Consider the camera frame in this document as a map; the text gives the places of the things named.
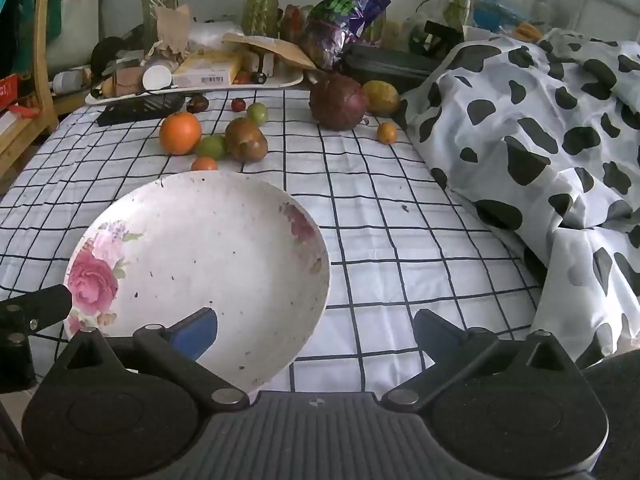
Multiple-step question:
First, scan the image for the cow-print blanket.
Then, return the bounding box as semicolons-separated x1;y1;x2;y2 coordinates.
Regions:
400;27;640;376

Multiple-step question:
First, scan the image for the brown paper bag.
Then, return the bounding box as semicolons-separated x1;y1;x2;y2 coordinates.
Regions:
154;4;193;56

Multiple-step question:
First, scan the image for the white cylinder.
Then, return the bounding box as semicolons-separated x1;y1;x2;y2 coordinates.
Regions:
141;62;173;92

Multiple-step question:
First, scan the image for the small brown box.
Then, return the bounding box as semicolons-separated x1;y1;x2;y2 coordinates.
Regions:
114;67;143;96

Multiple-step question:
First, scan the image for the yellow cardboard box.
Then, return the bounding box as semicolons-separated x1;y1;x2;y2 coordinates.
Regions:
171;50;244;88

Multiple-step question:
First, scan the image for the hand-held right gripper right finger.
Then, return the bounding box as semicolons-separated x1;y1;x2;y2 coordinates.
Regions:
381;308;583;411

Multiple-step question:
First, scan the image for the white floral plate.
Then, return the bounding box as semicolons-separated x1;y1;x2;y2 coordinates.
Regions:
63;170;332;395

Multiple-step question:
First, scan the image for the white tray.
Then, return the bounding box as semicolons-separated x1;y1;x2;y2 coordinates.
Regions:
84;67;305;107

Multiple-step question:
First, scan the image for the wooden frame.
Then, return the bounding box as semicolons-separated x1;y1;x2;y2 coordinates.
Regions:
0;0;60;176

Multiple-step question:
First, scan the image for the brown mango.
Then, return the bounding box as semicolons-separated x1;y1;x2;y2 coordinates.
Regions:
224;117;268;163

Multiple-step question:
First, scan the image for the white checked bedsheet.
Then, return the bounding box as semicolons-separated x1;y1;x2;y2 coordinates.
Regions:
0;82;551;396

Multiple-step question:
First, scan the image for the blue container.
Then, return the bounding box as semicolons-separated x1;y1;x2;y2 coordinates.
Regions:
472;0;526;26

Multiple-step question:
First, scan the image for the white jar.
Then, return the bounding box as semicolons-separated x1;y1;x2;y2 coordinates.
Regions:
52;70;83;94

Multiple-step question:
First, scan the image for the white plastic bag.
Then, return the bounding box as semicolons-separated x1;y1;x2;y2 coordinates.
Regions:
189;21;244;53

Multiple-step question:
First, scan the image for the orange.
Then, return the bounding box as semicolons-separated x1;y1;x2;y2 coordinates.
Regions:
159;112;203;156

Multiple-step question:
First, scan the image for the brown paper envelope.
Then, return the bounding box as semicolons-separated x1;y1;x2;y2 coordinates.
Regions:
221;32;318;71

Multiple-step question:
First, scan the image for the large dark red fruit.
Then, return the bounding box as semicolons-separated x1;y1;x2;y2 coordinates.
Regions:
308;75;369;132

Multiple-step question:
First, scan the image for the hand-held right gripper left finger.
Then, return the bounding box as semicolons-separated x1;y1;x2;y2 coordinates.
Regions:
52;307;251;408

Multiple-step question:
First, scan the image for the black ribbed slab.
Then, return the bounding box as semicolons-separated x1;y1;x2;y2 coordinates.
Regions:
96;95;187;127

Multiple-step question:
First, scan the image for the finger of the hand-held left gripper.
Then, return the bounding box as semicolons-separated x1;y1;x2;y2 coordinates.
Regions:
0;284;74;393

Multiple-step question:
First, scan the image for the purple snack bag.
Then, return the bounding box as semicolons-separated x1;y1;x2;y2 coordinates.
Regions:
300;0;391;71

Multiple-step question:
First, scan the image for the black zip case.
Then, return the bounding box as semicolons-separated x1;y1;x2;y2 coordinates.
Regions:
342;42;443;92

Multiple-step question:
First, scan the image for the yellow mango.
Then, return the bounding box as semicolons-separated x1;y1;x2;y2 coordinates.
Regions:
362;80;401;116

